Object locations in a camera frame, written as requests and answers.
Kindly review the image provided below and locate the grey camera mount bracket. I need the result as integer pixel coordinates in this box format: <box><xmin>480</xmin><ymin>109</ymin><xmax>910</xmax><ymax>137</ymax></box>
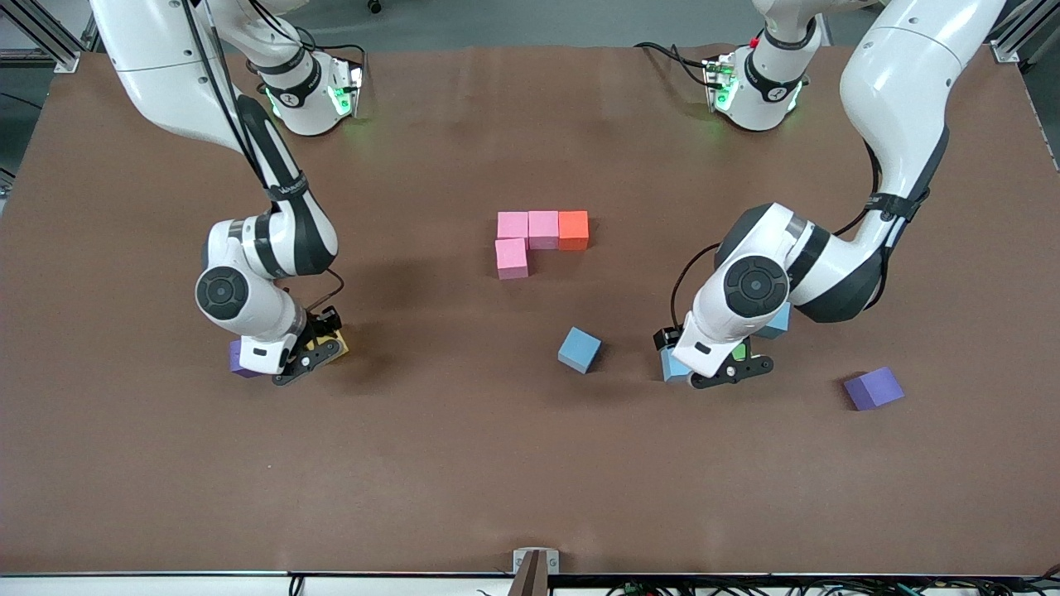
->
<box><xmin>512</xmin><ymin>546</ymin><xmax>561</xmax><ymax>596</ymax></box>

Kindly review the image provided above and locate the orange foam block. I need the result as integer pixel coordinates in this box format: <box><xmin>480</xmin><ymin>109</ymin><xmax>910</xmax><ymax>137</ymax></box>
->
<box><xmin>558</xmin><ymin>210</ymin><xmax>590</xmax><ymax>252</ymax></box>

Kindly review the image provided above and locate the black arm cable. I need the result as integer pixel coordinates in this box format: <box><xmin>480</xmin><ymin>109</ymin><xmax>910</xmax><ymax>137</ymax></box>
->
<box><xmin>669</xmin><ymin>141</ymin><xmax>887</xmax><ymax>332</ymax></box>
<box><xmin>186</xmin><ymin>0</ymin><xmax>345</xmax><ymax>314</ymax></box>

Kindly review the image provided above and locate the black base power cable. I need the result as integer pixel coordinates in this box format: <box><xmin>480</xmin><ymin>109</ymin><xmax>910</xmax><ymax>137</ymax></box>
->
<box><xmin>286</xmin><ymin>21</ymin><xmax>369</xmax><ymax>71</ymax></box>
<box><xmin>634</xmin><ymin>41</ymin><xmax>715</xmax><ymax>89</ymax></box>

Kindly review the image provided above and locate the brown table cover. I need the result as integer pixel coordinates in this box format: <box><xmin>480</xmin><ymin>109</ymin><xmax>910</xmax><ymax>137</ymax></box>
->
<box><xmin>0</xmin><ymin>43</ymin><xmax>1060</xmax><ymax>576</ymax></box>

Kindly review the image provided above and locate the white table edge rail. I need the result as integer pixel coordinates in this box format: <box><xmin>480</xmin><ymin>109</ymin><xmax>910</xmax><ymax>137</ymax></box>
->
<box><xmin>0</xmin><ymin>571</ymin><xmax>1060</xmax><ymax>596</ymax></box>

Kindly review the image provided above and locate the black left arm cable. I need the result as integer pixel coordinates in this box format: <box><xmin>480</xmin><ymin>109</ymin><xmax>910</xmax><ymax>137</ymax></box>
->
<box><xmin>669</xmin><ymin>141</ymin><xmax>887</xmax><ymax>332</ymax></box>

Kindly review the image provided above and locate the metal base connector plate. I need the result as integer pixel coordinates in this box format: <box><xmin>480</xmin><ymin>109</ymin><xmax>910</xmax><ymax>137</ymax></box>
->
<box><xmin>330</xmin><ymin>56</ymin><xmax>366</xmax><ymax>118</ymax></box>
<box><xmin>702</xmin><ymin>54</ymin><xmax>740</xmax><ymax>113</ymax></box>

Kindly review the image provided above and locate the yellow foam block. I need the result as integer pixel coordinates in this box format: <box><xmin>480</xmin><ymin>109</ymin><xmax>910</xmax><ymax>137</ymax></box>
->
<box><xmin>305</xmin><ymin>327</ymin><xmax>350</xmax><ymax>363</ymax></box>

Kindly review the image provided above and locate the aluminium frame profile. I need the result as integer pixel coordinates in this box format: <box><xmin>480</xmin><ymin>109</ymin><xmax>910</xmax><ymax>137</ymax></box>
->
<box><xmin>0</xmin><ymin>0</ymin><xmax>104</xmax><ymax>75</ymax></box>
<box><xmin>990</xmin><ymin>0</ymin><xmax>1060</xmax><ymax>65</ymax></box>

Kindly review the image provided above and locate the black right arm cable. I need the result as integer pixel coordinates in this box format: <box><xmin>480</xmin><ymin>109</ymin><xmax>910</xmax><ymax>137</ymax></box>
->
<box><xmin>186</xmin><ymin>0</ymin><xmax>345</xmax><ymax>314</ymax></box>

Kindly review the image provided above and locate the tangled cable bundle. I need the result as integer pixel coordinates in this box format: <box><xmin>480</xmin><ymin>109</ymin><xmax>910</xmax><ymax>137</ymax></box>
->
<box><xmin>605</xmin><ymin>575</ymin><xmax>1060</xmax><ymax>596</ymax></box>

